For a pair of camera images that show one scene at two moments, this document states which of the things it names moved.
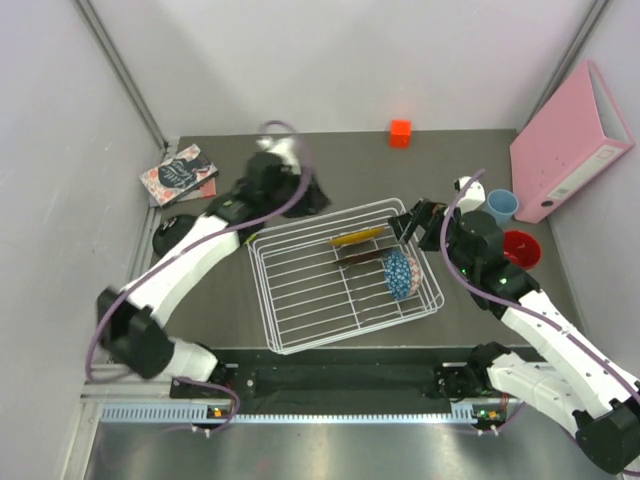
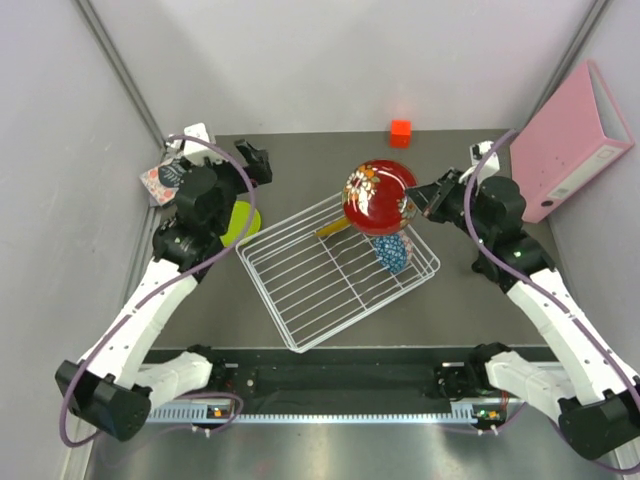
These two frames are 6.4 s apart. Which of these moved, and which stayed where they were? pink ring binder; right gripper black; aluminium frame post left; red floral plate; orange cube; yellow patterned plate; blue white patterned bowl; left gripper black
Moved: red floral plate; yellow patterned plate; right gripper black; blue white patterned bowl; left gripper black
Stayed: orange cube; aluminium frame post left; pink ring binder
